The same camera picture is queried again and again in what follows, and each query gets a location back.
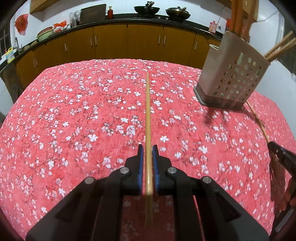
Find black wok with lid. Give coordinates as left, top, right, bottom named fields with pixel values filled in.
left=166, top=6, right=191, bottom=22

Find left window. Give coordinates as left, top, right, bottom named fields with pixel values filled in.
left=0, top=23, right=11, bottom=56

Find red floral tablecloth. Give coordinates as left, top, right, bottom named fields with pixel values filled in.
left=1, top=59, right=295, bottom=237

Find red sauce bottle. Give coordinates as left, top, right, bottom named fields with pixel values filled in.
left=107, top=6, right=113, bottom=20

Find black wok left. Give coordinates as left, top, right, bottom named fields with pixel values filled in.
left=134, top=1, right=160, bottom=16

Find green bowl with lid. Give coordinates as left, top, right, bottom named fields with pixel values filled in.
left=37, top=27, right=54, bottom=42

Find person right hand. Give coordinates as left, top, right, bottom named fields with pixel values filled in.
left=278, top=178, right=296, bottom=212

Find black countertop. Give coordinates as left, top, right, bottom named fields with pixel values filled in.
left=11, top=14, right=223, bottom=64

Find red plastic bag on wall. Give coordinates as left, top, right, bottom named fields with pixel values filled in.
left=15, top=14, right=29, bottom=36

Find pink container on counter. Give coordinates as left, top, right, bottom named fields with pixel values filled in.
left=209, top=21, right=217, bottom=35

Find wooden lower cabinets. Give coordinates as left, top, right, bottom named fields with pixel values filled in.
left=1, top=23, right=221, bottom=101

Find beige perforated utensil holder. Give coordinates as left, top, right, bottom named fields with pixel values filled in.
left=194, top=31, right=270, bottom=110

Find yellow detergent bottle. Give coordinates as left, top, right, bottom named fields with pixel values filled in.
left=6, top=47, right=15, bottom=64

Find dark cutting board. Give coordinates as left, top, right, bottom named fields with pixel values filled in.
left=80, top=4, right=106, bottom=25

